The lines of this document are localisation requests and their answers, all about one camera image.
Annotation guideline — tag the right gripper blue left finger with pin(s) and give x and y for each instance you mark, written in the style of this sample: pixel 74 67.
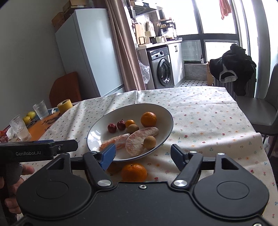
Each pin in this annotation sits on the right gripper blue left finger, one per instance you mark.
pixel 94 164

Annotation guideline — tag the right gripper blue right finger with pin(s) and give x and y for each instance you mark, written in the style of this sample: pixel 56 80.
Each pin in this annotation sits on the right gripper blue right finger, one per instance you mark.
pixel 190 165

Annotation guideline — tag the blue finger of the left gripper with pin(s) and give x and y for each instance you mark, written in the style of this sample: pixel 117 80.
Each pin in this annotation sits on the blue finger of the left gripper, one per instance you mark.
pixel 43 141

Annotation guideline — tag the small peeled pomelo segment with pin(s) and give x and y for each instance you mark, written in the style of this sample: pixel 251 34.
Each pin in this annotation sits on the small peeled pomelo segment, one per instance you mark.
pixel 119 142

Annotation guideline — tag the dark red fruit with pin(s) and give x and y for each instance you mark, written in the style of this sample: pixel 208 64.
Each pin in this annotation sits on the dark red fruit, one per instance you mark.
pixel 112 128

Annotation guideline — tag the small red apple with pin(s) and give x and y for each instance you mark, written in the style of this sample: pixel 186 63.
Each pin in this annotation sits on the small red apple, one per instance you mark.
pixel 121 125

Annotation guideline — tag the brown kiwi fruit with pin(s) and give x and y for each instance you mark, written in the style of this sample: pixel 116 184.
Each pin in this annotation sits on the brown kiwi fruit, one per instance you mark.
pixel 149 142
pixel 132 128

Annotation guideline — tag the small kumquat orange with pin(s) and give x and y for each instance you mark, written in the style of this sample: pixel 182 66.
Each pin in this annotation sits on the small kumquat orange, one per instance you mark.
pixel 129 122

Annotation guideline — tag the large orange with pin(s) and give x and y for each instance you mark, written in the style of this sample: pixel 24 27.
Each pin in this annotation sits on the large orange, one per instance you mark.
pixel 148 119

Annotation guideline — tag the white kitchen cabinet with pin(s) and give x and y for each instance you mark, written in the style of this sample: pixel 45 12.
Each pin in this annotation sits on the white kitchen cabinet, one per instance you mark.
pixel 177 63

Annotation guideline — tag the person's left hand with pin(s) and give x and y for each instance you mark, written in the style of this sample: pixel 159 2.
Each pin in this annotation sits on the person's left hand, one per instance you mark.
pixel 11 176

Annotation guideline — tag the orange cat table mat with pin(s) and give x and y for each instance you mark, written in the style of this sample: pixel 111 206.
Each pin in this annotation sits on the orange cat table mat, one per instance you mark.
pixel 41 126

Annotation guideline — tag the white bowl with dark rim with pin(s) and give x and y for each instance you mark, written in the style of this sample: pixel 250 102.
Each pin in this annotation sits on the white bowl with dark rim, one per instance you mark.
pixel 99 132

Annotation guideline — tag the red snack package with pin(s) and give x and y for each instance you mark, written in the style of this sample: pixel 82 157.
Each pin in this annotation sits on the red snack package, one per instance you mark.
pixel 3 137

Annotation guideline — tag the clear plastic cup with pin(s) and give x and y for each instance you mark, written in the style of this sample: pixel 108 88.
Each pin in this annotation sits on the clear plastic cup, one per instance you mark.
pixel 19 127

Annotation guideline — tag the yellow lemon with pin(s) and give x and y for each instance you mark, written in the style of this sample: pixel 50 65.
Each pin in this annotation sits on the yellow lemon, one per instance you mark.
pixel 27 120
pixel 31 114

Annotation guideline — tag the clear drinking glass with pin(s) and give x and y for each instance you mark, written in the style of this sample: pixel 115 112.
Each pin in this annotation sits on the clear drinking glass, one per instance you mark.
pixel 41 110

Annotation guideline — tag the medium orange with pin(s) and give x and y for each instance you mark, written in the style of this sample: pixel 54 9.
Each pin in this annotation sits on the medium orange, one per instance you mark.
pixel 134 172

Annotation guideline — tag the yellow tape roll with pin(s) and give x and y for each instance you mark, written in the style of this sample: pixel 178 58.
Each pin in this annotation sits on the yellow tape roll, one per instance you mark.
pixel 64 106

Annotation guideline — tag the floral white tablecloth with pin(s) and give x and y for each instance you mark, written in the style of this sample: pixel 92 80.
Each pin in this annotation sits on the floral white tablecloth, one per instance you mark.
pixel 206 120

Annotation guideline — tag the brown wooden chair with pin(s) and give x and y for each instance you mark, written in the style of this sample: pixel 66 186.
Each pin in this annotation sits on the brown wooden chair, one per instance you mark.
pixel 65 87

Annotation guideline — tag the cardboard box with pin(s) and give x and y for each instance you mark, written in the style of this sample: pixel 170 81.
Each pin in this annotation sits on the cardboard box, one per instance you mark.
pixel 209 75

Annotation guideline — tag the grey dining chair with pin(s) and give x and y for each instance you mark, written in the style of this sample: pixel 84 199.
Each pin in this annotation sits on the grey dining chair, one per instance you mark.
pixel 262 113

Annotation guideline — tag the silver washing machine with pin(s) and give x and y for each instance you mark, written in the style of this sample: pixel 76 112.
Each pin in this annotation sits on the silver washing machine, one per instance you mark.
pixel 160 65

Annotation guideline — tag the clear plastic bag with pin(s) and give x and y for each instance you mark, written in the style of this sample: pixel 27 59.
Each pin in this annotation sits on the clear plastic bag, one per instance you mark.
pixel 145 71

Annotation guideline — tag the white refrigerator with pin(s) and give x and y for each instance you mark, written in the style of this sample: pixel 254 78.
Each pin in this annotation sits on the white refrigerator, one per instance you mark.
pixel 86 45

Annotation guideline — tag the black clothes pile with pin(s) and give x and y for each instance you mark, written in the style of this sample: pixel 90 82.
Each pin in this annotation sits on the black clothes pile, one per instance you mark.
pixel 233 66

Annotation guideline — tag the pink brown curtain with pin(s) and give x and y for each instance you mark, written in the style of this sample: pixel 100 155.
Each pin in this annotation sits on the pink brown curtain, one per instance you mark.
pixel 124 44

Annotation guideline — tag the black dish rack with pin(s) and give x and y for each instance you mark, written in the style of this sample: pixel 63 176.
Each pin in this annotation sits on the black dish rack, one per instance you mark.
pixel 168 29

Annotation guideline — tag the red hanging towel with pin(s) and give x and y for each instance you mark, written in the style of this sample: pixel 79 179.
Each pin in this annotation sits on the red hanging towel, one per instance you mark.
pixel 225 8

